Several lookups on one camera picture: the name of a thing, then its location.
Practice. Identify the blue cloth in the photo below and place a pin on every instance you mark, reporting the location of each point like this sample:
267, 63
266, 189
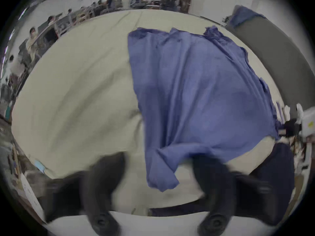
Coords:
244, 15

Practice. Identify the blue shirt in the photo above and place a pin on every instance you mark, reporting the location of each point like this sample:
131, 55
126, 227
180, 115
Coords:
196, 95

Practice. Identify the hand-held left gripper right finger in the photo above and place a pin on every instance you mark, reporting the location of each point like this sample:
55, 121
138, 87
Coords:
216, 188

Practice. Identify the bed with beige sheet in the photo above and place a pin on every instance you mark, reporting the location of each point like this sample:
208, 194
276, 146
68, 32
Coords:
81, 95

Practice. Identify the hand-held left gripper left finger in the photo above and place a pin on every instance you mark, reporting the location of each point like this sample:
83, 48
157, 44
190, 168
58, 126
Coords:
98, 185

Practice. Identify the group of people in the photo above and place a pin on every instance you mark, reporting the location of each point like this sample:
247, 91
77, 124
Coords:
115, 1

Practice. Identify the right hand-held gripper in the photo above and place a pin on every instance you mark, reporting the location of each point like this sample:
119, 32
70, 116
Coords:
306, 122

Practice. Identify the person's right hand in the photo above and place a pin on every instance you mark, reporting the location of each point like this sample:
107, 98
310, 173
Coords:
296, 145

